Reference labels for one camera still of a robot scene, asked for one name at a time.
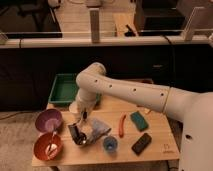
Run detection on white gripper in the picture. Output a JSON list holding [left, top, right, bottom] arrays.
[[76, 97, 94, 126]]

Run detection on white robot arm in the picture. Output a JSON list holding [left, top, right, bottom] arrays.
[[76, 62, 213, 171]]

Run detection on purple bowl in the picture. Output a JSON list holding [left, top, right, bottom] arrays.
[[35, 108, 62, 133]]

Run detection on red bowl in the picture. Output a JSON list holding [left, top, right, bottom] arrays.
[[34, 133, 63, 161]]

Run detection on grey crumpled cloth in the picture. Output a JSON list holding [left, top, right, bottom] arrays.
[[86, 118, 111, 144]]

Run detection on small metal cup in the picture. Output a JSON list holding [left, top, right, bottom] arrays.
[[76, 133, 87, 146]]

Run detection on green plastic tray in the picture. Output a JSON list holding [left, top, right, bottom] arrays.
[[48, 73, 78, 106]]

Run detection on orange carrot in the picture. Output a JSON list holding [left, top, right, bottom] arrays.
[[118, 114, 126, 138]]

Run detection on blue plastic cup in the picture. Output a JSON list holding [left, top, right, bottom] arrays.
[[103, 136, 118, 153]]

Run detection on teal sponge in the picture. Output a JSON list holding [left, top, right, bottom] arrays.
[[130, 111, 148, 131]]

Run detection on yellow banana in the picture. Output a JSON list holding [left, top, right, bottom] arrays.
[[144, 109, 151, 114]]

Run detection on black rectangular block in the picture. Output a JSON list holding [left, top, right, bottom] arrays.
[[131, 133, 152, 155]]

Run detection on black box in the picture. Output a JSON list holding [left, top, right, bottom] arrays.
[[134, 0, 185, 36]]

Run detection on white vertical post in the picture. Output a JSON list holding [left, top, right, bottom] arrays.
[[89, 8, 100, 43]]

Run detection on white angled post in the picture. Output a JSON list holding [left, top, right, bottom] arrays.
[[182, 6, 205, 41]]

